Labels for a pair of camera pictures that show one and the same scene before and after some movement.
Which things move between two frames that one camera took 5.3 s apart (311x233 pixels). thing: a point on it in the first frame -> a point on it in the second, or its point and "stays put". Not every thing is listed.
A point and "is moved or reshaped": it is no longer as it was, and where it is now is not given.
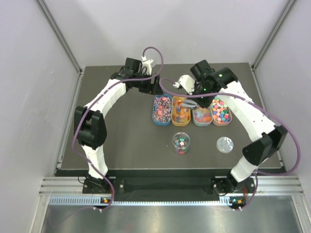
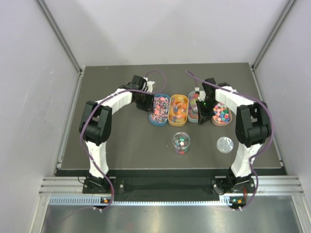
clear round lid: (225, 144) stays put
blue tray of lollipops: (162, 111) is moved or reshaped
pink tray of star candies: (222, 113) stays put
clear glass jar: (181, 141) stays put
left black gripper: (150, 87) -> (147, 102)
